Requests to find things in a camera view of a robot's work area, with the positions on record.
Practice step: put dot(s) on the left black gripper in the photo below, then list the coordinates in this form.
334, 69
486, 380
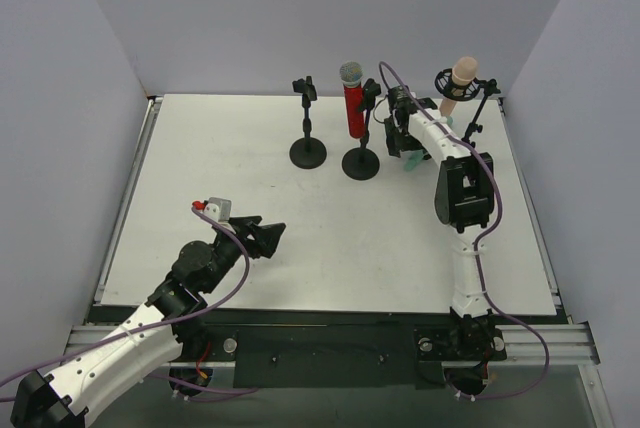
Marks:
248, 234

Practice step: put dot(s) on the black round-base clip stand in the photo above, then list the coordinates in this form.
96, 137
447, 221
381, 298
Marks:
361, 163

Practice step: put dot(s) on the mint green microphone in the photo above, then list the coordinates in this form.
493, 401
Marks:
415, 158

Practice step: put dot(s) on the red glitter microphone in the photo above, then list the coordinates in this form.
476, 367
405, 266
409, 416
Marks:
351, 75

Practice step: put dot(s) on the pink microphone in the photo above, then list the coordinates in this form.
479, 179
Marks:
462, 75

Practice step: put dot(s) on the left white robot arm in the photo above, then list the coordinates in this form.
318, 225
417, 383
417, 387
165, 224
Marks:
76, 392

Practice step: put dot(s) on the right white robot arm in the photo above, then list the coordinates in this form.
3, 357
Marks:
464, 196

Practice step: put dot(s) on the black round-base rear stand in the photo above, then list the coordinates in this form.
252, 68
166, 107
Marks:
307, 152

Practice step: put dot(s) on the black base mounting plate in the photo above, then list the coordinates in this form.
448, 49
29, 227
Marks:
325, 349

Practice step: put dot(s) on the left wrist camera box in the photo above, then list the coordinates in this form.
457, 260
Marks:
213, 209

